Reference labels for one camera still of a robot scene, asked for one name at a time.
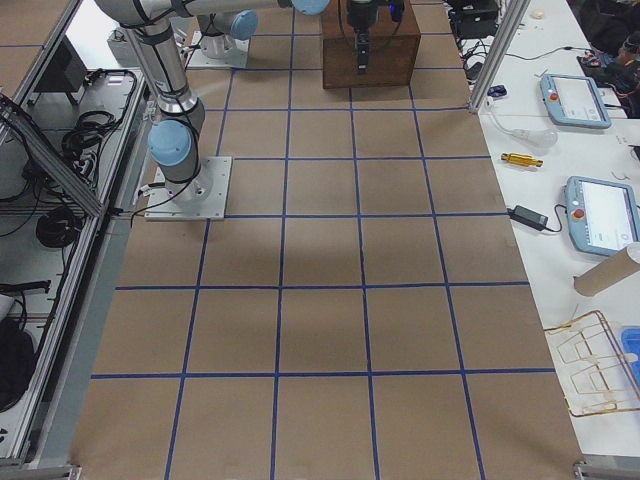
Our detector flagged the aluminium frame post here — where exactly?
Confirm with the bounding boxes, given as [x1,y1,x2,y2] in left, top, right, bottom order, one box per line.
[468,0,530,114]

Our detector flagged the far blue teach pendant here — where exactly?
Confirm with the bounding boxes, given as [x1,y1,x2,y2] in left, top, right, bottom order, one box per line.
[539,74,611,130]

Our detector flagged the cardboard tube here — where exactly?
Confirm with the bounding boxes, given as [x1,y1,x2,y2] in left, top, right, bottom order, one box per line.
[573,242,639,297]

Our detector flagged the dark wooden drawer cabinet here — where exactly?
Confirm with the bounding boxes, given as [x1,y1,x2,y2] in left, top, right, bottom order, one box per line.
[321,1,421,90]

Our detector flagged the blue teach pendant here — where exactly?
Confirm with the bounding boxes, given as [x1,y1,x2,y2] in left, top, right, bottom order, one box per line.
[539,74,611,130]
[564,176,639,256]

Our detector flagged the black power adapter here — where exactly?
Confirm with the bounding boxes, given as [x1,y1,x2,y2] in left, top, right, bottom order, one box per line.
[507,205,548,231]

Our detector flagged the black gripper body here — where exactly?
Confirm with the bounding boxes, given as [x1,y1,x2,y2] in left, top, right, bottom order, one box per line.
[347,0,375,32]

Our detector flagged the white light bulb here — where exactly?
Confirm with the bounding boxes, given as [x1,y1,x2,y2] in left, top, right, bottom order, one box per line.
[484,97,558,149]

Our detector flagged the small blue device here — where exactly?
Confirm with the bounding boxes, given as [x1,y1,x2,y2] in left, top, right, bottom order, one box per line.
[487,85,507,98]

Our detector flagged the near blue teach pendant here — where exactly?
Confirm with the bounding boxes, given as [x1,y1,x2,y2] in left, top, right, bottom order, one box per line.
[564,176,639,256]

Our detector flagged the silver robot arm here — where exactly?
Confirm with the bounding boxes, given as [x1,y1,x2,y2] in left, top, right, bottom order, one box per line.
[197,10,259,60]
[97,1,329,198]

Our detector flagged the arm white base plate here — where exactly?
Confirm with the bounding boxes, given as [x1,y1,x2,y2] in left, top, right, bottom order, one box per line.
[187,30,250,69]
[143,156,233,221]

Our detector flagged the gold wire rack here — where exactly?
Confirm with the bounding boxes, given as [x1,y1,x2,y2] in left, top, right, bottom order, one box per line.
[544,310,639,418]

